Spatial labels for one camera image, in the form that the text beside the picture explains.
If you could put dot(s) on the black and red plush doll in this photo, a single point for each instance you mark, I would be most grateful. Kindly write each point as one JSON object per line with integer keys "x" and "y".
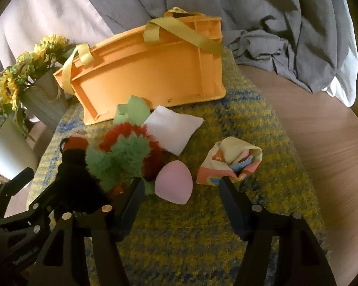
{"x": 76, "y": 172}

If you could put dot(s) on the pale green cloth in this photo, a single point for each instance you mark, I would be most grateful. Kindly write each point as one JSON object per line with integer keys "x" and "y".
{"x": 134, "y": 110}

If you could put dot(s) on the pink egg-shaped sponge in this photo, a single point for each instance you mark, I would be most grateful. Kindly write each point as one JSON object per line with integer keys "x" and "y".
{"x": 174, "y": 181}

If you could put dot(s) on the white fabric pouch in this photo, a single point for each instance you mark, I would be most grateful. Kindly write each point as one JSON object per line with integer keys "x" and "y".
{"x": 173, "y": 128}

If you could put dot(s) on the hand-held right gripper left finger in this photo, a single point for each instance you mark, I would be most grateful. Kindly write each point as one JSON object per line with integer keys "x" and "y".
{"x": 134, "y": 198}

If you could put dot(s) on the yellow and blue woven mat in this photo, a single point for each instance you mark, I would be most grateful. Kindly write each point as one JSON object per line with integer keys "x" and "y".
{"x": 191, "y": 238}

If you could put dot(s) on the grey curtain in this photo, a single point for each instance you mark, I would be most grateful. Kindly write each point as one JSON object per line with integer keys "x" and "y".
{"x": 256, "y": 6}

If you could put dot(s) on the red and green plush toy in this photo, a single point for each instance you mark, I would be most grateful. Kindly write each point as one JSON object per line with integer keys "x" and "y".
{"x": 122, "y": 152}

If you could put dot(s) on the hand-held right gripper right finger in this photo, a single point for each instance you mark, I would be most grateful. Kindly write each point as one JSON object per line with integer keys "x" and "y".
{"x": 228, "y": 196}

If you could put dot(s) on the orange plastic basket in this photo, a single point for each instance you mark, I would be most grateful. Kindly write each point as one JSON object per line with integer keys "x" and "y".
{"x": 155, "y": 65}

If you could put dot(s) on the white plant pot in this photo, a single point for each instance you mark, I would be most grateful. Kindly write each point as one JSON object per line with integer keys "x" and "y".
{"x": 9, "y": 152}

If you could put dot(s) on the colourful patterned cloth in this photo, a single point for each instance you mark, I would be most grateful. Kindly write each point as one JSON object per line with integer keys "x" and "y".
{"x": 223, "y": 158}

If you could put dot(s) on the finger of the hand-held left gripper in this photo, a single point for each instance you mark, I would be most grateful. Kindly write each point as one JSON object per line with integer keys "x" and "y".
{"x": 16, "y": 180}
{"x": 32, "y": 207}

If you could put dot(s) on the grey ribbed flower pot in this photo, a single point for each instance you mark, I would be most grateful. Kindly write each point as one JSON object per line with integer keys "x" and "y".
{"x": 44, "y": 101}

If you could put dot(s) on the white curtain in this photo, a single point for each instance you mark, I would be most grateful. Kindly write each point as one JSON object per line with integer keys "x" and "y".
{"x": 346, "y": 80}
{"x": 47, "y": 9}

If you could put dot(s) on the artificial sunflower bouquet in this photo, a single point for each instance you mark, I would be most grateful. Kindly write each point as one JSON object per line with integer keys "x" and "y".
{"x": 32, "y": 59}

